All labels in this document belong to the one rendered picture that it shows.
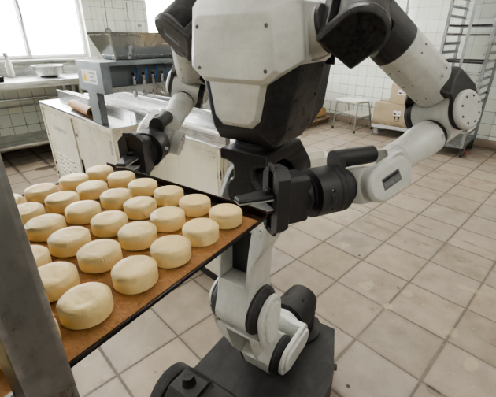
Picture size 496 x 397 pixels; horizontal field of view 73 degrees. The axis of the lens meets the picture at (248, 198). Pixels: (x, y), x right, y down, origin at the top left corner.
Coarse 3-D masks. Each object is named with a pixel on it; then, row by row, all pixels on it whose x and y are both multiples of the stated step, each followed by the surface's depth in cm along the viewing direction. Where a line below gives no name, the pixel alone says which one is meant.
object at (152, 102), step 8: (112, 96) 282; (120, 96) 271; (128, 96) 262; (144, 96) 249; (144, 104) 248; (152, 104) 240; (160, 104) 233; (192, 112) 210; (200, 112) 204; (208, 112) 198; (208, 120) 201
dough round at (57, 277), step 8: (48, 264) 38; (56, 264) 38; (64, 264) 38; (72, 264) 39; (40, 272) 37; (48, 272) 37; (56, 272) 37; (64, 272) 37; (72, 272) 37; (48, 280) 36; (56, 280) 36; (64, 280) 36; (72, 280) 36; (48, 288) 35; (56, 288) 35; (64, 288) 36; (48, 296) 35; (56, 296) 35
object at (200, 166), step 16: (208, 128) 186; (192, 144) 168; (208, 144) 159; (176, 160) 182; (192, 160) 172; (208, 160) 162; (224, 160) 158; (160, 176) 202; (176, 176) 188; (192, 176) 176; (208, 176) 166; (208, 192) 170; (208, 272) 202
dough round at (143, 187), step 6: (132, 180) 61; (138, 180) 61; (144, 180) 61; (150, 180) 61; (132, 186) 58; (138, 186) 58; (144, 186) 58; (150, 186) 59; (156, 186) 60; (132, 192) 58; (138, 192) 58; (144, 192) 58; (150, 192) 59
